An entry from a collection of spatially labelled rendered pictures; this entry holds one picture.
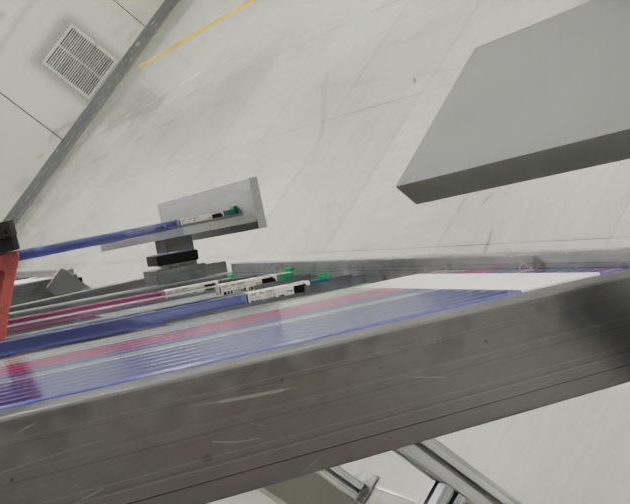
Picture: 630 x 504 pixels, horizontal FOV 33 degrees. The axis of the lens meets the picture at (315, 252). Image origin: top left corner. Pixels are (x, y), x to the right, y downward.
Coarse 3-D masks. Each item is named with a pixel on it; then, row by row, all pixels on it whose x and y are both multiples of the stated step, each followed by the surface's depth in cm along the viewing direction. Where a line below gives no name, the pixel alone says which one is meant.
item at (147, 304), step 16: (288, 272) 106; (208, 288) 102; (128, 304) 98; (144, 304) 99; (160, 304) 100; (176, 304) 101; (32, 320) 95; (48, 320) 95; (64, 320) 96; (80, 320) 96; (96, 320) 97; (16, 336) 94
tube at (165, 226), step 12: (204, 216) 136; (216, 216) 137; (132, 228) 132; (144, 228) 132; (156, 228) 133; (168, 228) 134; (72, 240) 128; (84, 240) 129; (96, 240) 129; (108, 240) 130; (24, 252) 125; (36, 252) 126; (48, 252) 127
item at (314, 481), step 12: (288, 480) 149; (300, 480) 150; (312, 480) 151; (324, 480) 152; (264, 492) 151; (276, 492) 148; (288, 492) 149; (300, 492) 150; (312, 492) 151; (324, 492) 152; (336, 492) 153
